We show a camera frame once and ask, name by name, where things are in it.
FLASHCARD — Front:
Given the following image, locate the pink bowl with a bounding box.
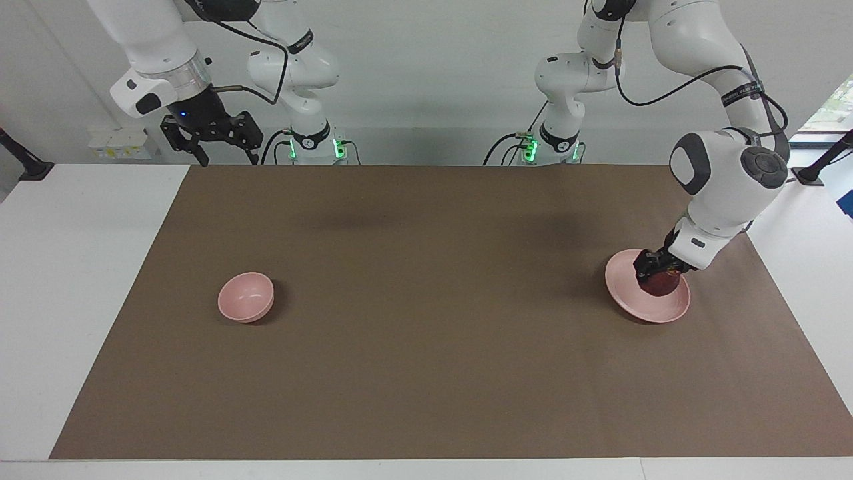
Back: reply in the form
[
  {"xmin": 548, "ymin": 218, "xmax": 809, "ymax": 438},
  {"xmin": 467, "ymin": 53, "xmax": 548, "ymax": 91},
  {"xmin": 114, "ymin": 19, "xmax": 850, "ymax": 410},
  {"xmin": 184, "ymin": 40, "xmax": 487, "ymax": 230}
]
[{"xmin": 217, "ymin": 271, "xmax": 275, "ymax": 324}]

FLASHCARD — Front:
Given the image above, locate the pink plate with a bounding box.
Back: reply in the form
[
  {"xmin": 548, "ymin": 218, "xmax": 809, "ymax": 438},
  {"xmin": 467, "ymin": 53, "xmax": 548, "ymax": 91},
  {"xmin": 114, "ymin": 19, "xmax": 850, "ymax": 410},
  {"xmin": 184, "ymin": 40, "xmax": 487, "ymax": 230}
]
[{"xmin": 604, "ymin": 249, "xmax": 692, "ymax": 324}]

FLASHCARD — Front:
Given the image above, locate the window with dark frame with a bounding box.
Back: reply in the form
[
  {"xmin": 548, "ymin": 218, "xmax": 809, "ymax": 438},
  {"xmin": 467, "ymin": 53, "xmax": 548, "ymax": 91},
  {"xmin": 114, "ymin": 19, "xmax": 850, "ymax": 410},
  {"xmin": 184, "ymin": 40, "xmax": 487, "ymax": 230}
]
[{"xmin": 796, "ymin": 73, "xmax": 853, "ymax": 149}]

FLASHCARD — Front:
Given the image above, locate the dark red apple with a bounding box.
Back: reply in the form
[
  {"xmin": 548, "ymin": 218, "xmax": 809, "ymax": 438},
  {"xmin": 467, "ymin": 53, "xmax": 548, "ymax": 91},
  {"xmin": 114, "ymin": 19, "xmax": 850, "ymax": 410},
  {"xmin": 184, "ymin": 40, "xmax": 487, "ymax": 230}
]
[{"xmin": 640, "ymin": 269, "xmax": 682, "ymax": 298}]

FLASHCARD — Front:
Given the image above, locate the brown paper table mat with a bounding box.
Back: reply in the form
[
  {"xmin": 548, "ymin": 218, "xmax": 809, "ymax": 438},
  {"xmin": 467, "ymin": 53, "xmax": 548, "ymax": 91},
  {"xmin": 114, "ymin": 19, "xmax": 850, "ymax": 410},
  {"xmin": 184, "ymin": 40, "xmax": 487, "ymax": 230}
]
[{"xmin": 50, "ymin": 165, "xmax": 853, "ymax": 461}]

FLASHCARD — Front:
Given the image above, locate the white wall socket box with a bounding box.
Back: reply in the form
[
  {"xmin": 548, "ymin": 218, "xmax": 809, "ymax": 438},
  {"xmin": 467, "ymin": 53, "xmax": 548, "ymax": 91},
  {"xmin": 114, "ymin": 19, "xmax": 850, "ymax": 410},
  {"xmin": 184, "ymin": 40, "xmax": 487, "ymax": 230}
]
[{"xmin": 87, "ymin": 127, "xmax": 149, "ymax": 160}]

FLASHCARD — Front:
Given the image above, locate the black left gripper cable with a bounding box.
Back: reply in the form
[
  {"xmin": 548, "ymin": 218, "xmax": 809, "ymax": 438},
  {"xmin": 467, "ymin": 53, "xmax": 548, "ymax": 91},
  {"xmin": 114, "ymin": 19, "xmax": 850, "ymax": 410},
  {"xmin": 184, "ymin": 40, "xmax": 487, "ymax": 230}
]
[{"xmin": 613, "ymin": 37, "xmax": 790, "ymax": 134}]

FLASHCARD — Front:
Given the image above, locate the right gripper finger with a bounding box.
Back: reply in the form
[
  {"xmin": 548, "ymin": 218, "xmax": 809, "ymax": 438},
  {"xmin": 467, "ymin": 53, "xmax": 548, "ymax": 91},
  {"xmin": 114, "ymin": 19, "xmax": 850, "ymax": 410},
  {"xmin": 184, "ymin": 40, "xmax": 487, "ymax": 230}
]
[
  {"xmin": 230, "ymin": 111, "xmax": 263, "ymax": 165},
  {"xmin": 160, "ymin": 115, "xmax": 211, "ymax": 167}
]

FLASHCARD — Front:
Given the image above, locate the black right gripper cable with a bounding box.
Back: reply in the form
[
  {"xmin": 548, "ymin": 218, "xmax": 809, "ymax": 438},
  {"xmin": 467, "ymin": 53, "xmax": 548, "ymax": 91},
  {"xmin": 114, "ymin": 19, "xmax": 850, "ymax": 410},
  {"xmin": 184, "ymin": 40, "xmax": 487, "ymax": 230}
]
[{"xmin": 187, "ymin": 0, "xmax": 291, "ymax": 106}]

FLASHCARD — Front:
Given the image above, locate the black camera stand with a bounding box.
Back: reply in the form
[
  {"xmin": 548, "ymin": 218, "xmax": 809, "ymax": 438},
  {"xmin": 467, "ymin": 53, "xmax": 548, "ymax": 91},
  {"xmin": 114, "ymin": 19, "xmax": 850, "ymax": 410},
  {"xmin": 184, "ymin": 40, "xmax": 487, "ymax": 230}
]
[
  {"xmin": 792, "ymin": 130, "xmax": 853, "ymax": 187},
  {"xmin": 0, "ymin": 127, "xmax": 55, "ymax": 181}
]

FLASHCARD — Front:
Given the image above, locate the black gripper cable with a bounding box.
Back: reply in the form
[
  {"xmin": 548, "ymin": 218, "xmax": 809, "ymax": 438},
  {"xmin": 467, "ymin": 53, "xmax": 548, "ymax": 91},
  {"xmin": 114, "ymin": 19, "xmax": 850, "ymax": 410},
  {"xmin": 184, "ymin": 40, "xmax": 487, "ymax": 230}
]
[
  {"xmin": 187, "ymin": 0, "xmax": 291, "ymax": 106},
  {"xmin": 613, "ymin": 37, "xmax": 790, "ymax": 134}
]

